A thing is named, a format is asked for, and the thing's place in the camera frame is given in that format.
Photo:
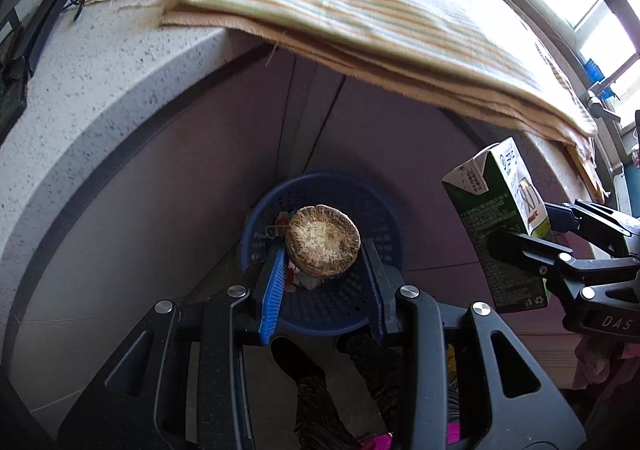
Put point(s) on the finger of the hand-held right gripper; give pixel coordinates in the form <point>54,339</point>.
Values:
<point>530,252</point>
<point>600,227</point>

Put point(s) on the person's right forearm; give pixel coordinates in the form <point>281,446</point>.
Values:
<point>595,362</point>

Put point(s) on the person's left leg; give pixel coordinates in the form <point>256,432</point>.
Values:
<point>320,410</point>

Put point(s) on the black slipper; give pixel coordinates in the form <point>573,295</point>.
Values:
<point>352,342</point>
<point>295,362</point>

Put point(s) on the person's leg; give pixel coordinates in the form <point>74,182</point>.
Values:
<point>320,410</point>
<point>377,380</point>

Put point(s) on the person's pink jacket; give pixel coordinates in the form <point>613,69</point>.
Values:
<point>375,440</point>

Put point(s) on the beige towel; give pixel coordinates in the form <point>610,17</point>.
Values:
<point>400,77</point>

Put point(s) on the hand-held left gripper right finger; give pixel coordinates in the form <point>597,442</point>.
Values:
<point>375,280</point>

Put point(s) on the round foil pie tin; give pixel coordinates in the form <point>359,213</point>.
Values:
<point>322,240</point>

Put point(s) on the green milk carton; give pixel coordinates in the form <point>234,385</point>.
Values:
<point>495,240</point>

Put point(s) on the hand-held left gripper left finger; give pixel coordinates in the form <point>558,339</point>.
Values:
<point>274,290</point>

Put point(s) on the black device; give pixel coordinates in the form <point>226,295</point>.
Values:
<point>12,102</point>

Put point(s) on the person's right leg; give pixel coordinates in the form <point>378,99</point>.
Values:
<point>377,380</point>

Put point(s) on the blue plastic basket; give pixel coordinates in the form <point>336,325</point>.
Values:
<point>340,302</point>

